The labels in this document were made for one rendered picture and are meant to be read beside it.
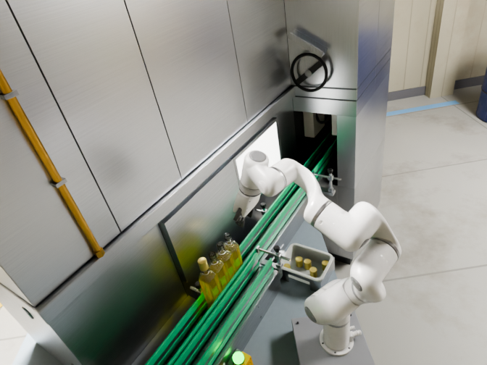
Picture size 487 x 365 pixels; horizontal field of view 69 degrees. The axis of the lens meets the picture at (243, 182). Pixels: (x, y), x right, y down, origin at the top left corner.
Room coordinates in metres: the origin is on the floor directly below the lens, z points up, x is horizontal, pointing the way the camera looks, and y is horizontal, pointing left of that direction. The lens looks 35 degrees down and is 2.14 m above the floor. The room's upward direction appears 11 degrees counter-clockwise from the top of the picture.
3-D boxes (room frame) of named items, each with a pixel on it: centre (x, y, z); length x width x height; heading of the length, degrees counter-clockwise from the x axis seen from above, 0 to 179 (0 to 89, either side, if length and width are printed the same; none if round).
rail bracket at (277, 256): (1.11, -0.07, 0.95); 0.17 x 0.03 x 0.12; 51
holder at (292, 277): (1.15, -0.20, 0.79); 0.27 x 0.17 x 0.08; 51
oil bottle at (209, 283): (0.96, 0.21, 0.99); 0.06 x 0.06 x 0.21; 51
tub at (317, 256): (1.14, -0.22, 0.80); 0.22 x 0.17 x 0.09; 51
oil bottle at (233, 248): (1.09, 0.11, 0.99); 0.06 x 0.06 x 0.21; 51
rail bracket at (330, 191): (1.61, -0.47, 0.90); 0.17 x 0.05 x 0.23; 51
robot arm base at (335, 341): (0.73, -0.24, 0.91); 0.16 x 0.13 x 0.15; 97
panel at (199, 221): (1.38, 0.05, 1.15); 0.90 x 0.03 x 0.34; 141
